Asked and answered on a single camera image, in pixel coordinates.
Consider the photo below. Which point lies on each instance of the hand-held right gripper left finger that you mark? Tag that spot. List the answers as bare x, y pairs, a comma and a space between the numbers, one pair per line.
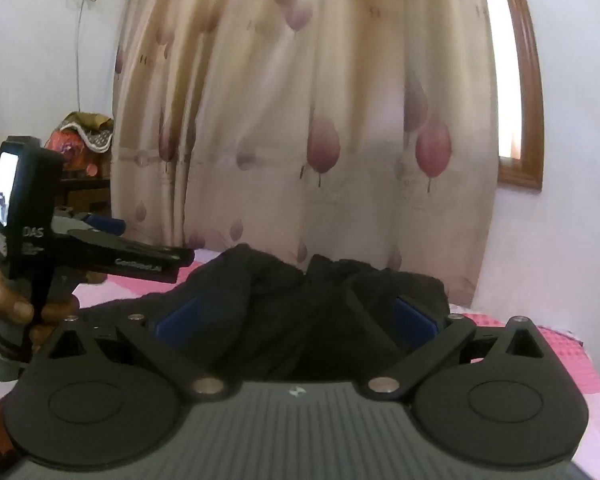
172, 321

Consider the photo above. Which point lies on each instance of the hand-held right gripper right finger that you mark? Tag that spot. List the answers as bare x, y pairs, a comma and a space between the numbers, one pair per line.
411, 321

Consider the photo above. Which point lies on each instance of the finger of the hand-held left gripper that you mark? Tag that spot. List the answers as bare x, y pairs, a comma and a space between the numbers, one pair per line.
145, 260
105, 224

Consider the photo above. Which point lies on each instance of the black jacket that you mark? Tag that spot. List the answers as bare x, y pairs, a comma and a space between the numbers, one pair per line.
280, 310

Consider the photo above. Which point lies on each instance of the person's left hand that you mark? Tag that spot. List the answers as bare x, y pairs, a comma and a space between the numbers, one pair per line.
5, 300

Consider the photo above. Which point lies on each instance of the dark wooden cabinet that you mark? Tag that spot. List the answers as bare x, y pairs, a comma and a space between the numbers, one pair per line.
85, 195

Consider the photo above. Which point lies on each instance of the orange patterned bag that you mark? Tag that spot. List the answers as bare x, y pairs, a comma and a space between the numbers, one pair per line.
80, 145

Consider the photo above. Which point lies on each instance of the pink checkered bedsheet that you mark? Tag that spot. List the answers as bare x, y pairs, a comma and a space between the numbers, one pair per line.
570, 360

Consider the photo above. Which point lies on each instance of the cream leaf-print curtain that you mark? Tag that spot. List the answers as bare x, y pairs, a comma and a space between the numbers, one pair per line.
280, 110

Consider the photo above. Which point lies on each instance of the brown wooden window frame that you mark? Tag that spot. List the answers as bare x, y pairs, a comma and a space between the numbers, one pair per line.
522, 85

